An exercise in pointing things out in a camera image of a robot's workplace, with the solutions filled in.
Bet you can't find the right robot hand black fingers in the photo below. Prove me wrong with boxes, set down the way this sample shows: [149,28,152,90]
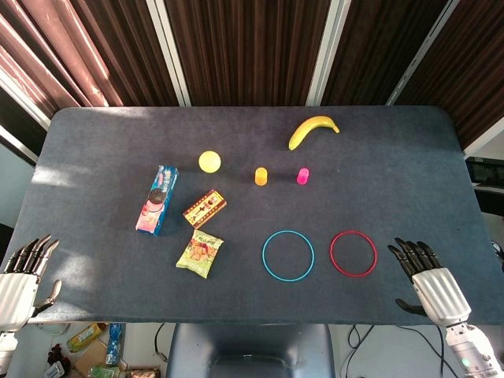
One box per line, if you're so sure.
[387,237,473,327]

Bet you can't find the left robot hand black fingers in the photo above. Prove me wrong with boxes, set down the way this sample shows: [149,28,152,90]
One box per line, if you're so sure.
[0,234,63,334]

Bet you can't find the red plastic ring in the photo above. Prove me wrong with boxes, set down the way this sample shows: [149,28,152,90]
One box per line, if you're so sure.
[329,230,378,277]

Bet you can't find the blue plastic ring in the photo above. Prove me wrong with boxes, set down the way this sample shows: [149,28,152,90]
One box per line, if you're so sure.
[261,230,316,282]

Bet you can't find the blue snack package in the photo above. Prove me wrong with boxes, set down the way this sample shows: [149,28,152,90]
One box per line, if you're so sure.
[105,323,125,367]

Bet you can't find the black desktop device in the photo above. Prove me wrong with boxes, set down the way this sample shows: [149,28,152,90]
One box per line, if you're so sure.
[465,156,504,185]

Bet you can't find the dark blue table cloth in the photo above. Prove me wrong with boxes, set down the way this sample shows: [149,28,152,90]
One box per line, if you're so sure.
[6,105,498,326]

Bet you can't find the blue Oreo cookie box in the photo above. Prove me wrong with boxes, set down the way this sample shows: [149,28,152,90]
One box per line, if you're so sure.
[135,165,179,237]

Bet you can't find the green snack bag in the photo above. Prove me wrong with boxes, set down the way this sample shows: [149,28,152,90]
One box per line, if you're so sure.
[175,229,225,280]

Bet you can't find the blue robot torso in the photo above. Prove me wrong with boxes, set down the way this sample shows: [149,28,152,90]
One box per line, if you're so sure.
[165,323,335,378]

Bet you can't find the red yellow carton box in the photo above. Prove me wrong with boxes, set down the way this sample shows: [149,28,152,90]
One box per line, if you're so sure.
[182,189,228,230]

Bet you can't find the yellow banana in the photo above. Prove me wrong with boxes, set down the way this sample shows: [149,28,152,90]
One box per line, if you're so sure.
[288,115,341,151]

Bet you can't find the brown pleated curtain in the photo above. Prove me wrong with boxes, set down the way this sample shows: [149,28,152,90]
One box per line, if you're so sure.
[0,0,178,119]
[163,0,339,107]
[397,0,504,146]
[322,0,450,106]

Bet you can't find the yellow ball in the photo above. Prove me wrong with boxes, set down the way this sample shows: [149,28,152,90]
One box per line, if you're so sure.
[198,150,222,174]

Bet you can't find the black cable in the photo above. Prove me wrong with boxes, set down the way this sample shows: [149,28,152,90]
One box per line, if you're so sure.
[346,324,460,378]
[154,323,174,361]

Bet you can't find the white window frame post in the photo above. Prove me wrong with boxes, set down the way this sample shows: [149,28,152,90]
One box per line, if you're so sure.
[385,0,472,106]
[145,0,193,107]
[306,0,354,106]

